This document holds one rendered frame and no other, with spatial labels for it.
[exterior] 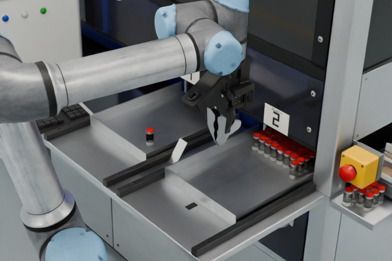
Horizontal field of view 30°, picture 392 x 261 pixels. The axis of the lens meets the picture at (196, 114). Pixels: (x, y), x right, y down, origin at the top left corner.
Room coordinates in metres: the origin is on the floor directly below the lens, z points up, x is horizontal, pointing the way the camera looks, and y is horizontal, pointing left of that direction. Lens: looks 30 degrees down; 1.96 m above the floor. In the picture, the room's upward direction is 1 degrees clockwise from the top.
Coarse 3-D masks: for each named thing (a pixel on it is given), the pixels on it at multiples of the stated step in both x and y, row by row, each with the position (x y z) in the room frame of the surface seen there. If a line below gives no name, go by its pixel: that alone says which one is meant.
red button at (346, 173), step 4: (340, 168) 1.42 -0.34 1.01; (344, 168) 1.41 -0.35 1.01; (348, 168) 1.41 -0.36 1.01; (352, 168) 1.41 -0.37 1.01; (340, 172) 1.42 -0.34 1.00; (344, 172) 1.41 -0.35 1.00; (348, 172) 1.40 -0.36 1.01; (352, 172) 1.40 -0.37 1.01; (340, 176) 1.41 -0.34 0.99; (344, 176) 1.41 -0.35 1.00; (348, 176) 1.40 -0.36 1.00; (352, 176) 1.40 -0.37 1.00; (344, 180) 1.41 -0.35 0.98; (348, 180) 1.40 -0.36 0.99
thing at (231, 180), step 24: (216, 144) 1.66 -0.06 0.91; (240, 144) 1.71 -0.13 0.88; (168, 168) 1.54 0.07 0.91; (192, 168) 1.59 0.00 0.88; (216, 168) 1.59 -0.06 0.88; (240, 168) 1.59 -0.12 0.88; (264, 168) 1.60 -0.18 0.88; (288, 168) 1.60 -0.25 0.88; (192, 192) 1.46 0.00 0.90; (216, 192) 1.48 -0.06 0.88; (240, 192) 1.49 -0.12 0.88; (264, 192) 1.49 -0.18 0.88; (288, 192) 1.47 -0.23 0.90; (240, 216) 1.36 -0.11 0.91
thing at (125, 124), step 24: (144, 96) 1.92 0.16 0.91; (168, 96) 1.98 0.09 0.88; (96, 120) 1.77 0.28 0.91; (120, 120) 1.83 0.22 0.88; (144, 120) 1.83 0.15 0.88; (168, 120) 1.83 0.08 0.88; (192, 120) 1.84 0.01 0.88; (120, 144) 1.69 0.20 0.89; (144, 144) 1.70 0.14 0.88; (168, 144) 1.65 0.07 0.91
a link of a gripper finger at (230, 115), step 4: (228, 104) 1.36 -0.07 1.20; (228, 108) 1.35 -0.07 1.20; (232, 108) 1.35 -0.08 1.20; (224, 112) 1.36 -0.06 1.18; (228, 112) 1.35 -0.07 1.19; (232, 112) 1.35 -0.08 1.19; (224, 116) 1.36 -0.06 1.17; (228, 116) 1.35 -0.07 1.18; (232, 116) 1.35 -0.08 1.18; (228, 120) 1.35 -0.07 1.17; (232, 120) 1.35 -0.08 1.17; (228, 124) 1.35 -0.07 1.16; (232, 124) 1.35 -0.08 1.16; (228, 128) 1.35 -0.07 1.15; (228, 132) 1.36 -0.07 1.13
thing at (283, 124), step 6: (270, 108) 1.63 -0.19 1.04; (264, 114) 1.65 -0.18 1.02; (270, 114) 1.63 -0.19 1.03; (282, 114) 1.60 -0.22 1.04; (264, 120) 1.65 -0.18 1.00; (270, 120) 1.63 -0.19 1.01; (282, 120) 1.60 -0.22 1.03; (288, 120) 1.59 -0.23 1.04; (282, 126) 1.60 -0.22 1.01; (288, 126) 1.59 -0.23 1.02; (282, 132) 1.60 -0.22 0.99
